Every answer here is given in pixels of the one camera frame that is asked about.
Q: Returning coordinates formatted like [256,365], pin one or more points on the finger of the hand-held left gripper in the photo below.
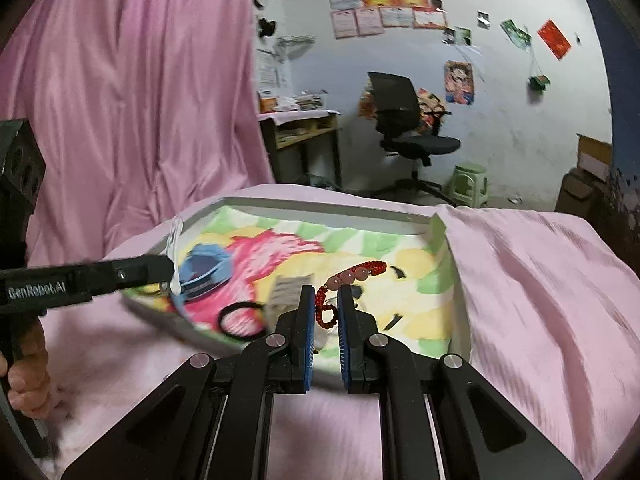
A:
[130,272]

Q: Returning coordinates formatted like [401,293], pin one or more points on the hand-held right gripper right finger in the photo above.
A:
[345,342]

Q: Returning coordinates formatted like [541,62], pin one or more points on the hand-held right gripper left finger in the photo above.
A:
[307,342]

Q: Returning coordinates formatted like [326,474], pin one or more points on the white translucent strip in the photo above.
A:
[176,260]

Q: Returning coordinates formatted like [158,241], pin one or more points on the blue watch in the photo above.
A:
[205,258]

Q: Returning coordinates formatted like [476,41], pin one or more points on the grey shallow box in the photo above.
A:
[325,210]

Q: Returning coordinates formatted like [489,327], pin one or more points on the person's left hand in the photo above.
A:
[31,370]

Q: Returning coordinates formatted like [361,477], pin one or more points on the colourful cartoon tray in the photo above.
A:
[415,270]

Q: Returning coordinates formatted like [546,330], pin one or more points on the pink curtain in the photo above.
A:
[125,85]

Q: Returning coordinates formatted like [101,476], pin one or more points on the pink floral bedsheet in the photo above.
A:
[525,290]

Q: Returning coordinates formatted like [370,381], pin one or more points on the green plastic stool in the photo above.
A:
[470,182]

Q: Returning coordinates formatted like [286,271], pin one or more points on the wooden desk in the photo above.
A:
[300,136]

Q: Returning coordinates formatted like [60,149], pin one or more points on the colourful patterned poster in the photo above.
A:
[366,102]

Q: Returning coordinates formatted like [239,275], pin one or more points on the pile of books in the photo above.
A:
[309,101]

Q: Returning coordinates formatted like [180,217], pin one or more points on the black office chair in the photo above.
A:
[395,102]

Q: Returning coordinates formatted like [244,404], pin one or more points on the small cartoon poster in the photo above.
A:
[431,107]

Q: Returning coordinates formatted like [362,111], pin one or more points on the brown cardboard box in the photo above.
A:
[580,197]

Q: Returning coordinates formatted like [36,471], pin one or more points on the light cardboard box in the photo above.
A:
[594,157]

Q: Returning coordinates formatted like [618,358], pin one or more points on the green hanging bag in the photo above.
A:
[540,83]

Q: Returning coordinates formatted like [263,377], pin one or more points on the black and white photo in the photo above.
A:
[483,19]

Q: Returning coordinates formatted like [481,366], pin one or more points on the blue dotted curtain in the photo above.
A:
[620,110]

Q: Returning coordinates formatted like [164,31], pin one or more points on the red paper sheet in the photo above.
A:
[554,39]

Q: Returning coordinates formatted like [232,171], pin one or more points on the white wall paper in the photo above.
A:
[272,67]

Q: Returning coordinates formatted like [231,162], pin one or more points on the black wall object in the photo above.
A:
[266,27]

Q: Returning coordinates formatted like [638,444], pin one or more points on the cartoon wall poster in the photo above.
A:
[459,82]

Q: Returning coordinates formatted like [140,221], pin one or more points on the small dark wall photo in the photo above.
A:
[436,4]

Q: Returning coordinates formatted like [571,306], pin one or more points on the large green wall photo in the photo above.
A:
[516,34]

